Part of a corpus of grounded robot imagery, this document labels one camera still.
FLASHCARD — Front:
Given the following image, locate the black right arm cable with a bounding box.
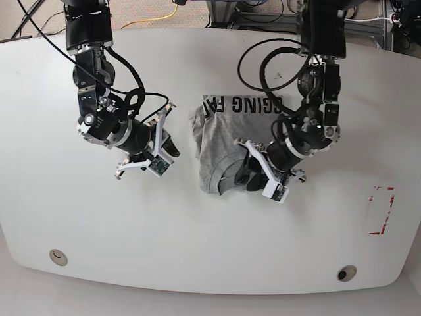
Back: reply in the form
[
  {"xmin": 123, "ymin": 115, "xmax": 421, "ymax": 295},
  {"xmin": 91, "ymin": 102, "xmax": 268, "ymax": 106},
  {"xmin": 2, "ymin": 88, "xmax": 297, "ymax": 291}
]
[{"xmin": 105, "ymin": 47, "xmax": 170, "ymax": 132}]

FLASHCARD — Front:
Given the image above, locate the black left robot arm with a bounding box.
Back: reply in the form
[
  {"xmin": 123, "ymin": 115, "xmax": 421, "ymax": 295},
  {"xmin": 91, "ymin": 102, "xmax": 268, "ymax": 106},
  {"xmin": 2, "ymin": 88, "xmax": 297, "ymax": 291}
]
[{"xmin": 234, "ymin": 1, "xmax": 348, "ymax": 192}]

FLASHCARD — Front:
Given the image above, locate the white cable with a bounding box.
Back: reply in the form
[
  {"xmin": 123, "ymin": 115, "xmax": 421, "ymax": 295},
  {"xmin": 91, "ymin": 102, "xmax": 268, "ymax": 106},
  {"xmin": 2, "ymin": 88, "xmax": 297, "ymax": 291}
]
[{"xmin": 345, "ymin": 14, "xmax": 392, "ymax": 24}]

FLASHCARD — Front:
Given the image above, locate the right table cable grommet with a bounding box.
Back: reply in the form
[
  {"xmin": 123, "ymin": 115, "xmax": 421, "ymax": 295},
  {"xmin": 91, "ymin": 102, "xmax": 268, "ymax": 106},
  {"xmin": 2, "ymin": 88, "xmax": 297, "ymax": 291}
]
[{"xmin": 337, "ymin": 265, "xmax": 357, "ymax": 282}]

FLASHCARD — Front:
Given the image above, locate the yellow cable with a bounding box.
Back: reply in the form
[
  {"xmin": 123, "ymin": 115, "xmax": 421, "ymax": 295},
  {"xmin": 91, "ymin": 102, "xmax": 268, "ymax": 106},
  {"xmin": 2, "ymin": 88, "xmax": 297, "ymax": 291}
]
[{"xmin": 120, "ymin": 4, "xmax": 179, "ymax": 30}]

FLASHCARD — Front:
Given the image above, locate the grey t-shirt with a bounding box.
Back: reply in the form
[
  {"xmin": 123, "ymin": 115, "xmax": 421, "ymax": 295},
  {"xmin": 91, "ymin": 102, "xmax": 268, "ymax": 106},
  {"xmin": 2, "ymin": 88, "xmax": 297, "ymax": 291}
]
[{"xmin": 189, "ymin": 95, "xmax": 282, "ymax": 195}]

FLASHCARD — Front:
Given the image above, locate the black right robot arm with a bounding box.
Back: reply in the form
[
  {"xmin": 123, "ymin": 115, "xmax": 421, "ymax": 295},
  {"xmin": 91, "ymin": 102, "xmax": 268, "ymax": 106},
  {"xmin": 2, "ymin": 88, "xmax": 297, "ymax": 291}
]
[{"xmin": 63, "ymin": 1, "xmax": 180, "ymax": 179}]

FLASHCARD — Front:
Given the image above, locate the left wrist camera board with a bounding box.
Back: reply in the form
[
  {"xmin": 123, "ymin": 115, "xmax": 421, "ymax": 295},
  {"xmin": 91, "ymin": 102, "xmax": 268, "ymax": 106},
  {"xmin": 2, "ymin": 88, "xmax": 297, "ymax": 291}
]
[{"xmin": 262, "ymin": 180, "xmax": 289, "ymax": 203}]

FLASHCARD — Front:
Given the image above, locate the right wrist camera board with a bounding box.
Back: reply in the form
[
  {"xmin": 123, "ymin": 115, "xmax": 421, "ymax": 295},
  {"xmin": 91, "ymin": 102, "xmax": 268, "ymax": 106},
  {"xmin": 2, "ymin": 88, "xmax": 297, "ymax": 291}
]
[{"xmin": 147, "ymin": 155, "xmax": 172, "ymax": 177}]

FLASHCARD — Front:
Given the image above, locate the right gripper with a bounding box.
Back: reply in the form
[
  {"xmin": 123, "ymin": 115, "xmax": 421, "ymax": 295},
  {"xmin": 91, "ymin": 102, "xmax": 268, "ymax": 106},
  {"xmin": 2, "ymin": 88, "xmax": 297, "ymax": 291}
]
[{"xmin": 113, "ymin": 102, "xmax": 181, "ymax": 180}]

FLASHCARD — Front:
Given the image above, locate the table cable grommet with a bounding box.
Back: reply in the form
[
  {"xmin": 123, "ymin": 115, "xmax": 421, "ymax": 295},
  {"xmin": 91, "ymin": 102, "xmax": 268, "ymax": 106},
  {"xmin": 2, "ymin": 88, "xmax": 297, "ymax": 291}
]
[
  {"xmin": 337, "ymin": 265, "xmax": 357, "ymax": 282},
  {"xmin": 49, "ymin": 249, "xmax": 68, "ymax": 267}
]

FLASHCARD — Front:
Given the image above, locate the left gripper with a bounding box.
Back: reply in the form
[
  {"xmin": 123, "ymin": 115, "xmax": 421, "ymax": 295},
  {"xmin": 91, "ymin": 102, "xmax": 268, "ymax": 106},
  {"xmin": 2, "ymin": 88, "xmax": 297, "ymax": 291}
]
[{"xmin": 234, "ymin": 137, "xmax": 307, "ymax": 192}]

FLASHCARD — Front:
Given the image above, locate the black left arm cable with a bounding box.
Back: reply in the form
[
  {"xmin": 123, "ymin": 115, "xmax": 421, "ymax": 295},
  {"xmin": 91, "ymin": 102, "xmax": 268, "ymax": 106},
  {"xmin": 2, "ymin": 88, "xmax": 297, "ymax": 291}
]
[{"xmin": 237, "ymin": 36, "xmax": 312, "ymax": 132}]

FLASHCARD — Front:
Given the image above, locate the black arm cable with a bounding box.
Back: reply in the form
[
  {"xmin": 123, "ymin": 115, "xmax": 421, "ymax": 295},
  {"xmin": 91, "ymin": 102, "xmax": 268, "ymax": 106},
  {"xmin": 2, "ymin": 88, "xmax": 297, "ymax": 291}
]
[
  {"xmin": 237, "ymin": 36, "xmax": 312, "ymax": 132},
  {"xmin": 105, "ymin": 47, "xmax": 170, "ymax": 132}
]

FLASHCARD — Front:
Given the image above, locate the red tape rectangle marking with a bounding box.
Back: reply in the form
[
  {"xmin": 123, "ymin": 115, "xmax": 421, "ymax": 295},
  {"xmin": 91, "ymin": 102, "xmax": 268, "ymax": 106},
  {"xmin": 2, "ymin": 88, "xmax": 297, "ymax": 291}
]
[{"xmin": 365, "ymin": 186, "xmax": 396, "ymax": 235}]

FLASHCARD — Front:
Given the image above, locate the left table cable grommet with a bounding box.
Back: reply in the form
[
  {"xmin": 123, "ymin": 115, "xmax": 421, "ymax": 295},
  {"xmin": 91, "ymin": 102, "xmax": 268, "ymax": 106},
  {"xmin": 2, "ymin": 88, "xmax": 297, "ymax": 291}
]
[{"xmin": 49, "ymin": 249, "xmax": 68, "ymax": 267}]

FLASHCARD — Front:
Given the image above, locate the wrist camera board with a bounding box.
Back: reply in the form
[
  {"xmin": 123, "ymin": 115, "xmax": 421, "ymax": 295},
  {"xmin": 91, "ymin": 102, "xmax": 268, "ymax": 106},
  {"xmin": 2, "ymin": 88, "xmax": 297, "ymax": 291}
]
[
  {"xmin": 147, "ymin": 155, "xmax": 172, "ymax": 177},
  {"xmin": 262, "ymin": 180, "xmax": 289, "ymax": 203}
]

